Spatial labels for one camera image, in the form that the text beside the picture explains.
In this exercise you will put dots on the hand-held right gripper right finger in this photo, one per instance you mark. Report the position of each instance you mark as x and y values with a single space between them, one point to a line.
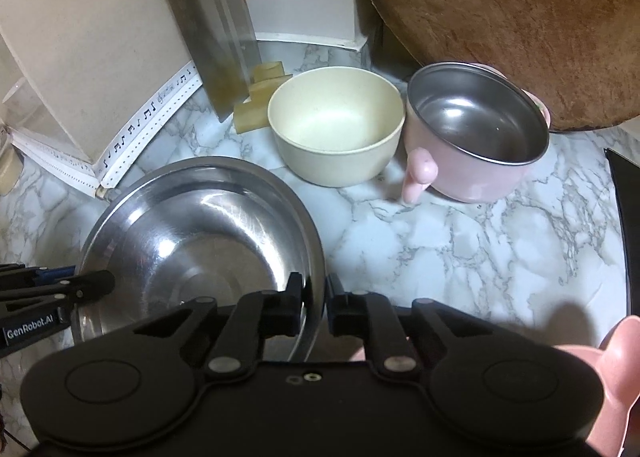
336 309

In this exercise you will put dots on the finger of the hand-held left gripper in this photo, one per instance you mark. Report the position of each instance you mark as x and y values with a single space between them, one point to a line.
90 284
42 275

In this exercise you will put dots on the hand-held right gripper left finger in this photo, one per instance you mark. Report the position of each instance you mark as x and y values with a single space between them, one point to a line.
295 307

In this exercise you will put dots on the stainless steel bowl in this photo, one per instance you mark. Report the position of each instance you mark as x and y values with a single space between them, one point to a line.
190 227

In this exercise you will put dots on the cream plastic bowl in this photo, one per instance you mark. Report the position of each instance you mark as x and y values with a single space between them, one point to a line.
335 112

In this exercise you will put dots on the pink mouse-shaped plate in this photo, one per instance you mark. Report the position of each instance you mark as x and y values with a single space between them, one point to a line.
615 372

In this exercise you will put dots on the beige small container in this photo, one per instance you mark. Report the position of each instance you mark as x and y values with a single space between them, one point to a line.
10 177

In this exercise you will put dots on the white music-note trim tape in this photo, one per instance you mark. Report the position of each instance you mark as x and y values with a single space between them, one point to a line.
150 112

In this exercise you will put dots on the clear knife holder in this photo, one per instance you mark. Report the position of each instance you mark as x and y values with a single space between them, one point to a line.
260 107

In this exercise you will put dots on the black glass gas hob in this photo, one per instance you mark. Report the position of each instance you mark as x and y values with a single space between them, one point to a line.
631 237

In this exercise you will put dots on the round wooden cutting board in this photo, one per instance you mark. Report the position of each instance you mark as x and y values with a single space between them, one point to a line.
500 12

